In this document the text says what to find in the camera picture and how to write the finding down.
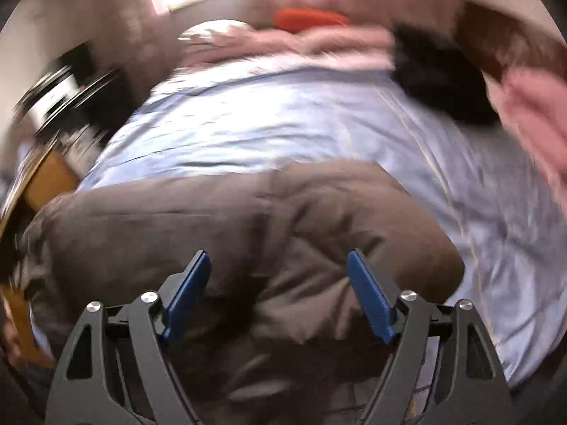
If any black folded jacket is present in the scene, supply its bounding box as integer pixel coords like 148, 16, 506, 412
392, 23, 500, 127

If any yellow wooden cabinet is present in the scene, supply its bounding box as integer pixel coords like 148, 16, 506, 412
1, 140, 80, 367

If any brown hooded puffer jacket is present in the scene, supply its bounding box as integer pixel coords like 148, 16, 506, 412
19, 160, 464, 424

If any pink folded quilt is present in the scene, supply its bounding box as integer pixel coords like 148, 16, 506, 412
484, 67, 566, 210

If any pink pillow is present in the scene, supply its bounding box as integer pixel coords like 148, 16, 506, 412
181, 29, 305, 67
296, 25, 394, 53

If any black computer desk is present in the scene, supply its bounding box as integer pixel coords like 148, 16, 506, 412
35, 42, 140, 147

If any pink pillow left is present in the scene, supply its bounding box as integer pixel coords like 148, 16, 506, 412
181, 29, 305, 67

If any dark wooden headboard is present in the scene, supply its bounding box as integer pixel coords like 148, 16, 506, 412
455, 1, 566, 81

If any white floral small appliance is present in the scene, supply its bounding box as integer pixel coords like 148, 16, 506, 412
58, 125, 108, 180

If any orange carrot plush toy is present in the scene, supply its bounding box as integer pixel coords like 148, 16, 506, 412
273, 8, 351, 34

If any white printer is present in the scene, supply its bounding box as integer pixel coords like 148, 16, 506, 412
13, 65, 81, 131

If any pink pillow right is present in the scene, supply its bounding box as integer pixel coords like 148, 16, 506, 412
296, 25, 394, 53

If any white floral pillow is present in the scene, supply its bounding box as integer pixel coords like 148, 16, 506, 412
178, 19, 257, 47

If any blue plaid bed sheet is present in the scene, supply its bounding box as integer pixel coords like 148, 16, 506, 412
81, 52, 566, 386

